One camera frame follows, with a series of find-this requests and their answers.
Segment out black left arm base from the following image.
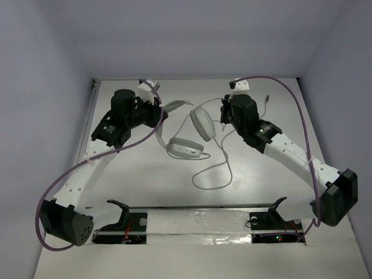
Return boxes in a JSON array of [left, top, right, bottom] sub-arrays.
[[92, 199, 148, 245]]

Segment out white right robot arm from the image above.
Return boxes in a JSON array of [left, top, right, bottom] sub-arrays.
[[220, 94, 358, 228]]

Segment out aluminium rail left edge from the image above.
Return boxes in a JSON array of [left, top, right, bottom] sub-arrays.
[[73, 78, 101, 164]]

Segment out white grey headphones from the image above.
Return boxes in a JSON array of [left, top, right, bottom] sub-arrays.
[[155, 100, 216, 160]]

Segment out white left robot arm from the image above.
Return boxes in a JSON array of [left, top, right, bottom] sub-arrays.
[[34, 80, 167, 252]]

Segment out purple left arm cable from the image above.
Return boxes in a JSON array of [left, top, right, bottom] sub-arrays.
[[35, 78, 163, 251]]

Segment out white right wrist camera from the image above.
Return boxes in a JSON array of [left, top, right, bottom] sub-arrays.
[[229, 78, 250, 94]]

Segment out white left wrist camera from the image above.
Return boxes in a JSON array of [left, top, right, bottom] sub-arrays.
[[137, 79, 160, 104]]

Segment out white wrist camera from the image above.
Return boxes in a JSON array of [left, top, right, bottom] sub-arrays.
[[229, 78, 250, 94], [137, 79, 160, 104]]

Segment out silver foil covered panel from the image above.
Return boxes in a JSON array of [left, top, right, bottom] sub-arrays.
[[146, 209, 252, 245]]

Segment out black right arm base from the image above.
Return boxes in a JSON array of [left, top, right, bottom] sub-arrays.
[[245, 197, 305, 244]]

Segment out grey headphone cable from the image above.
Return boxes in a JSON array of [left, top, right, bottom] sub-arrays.
[[173, 95, 271, 191]]

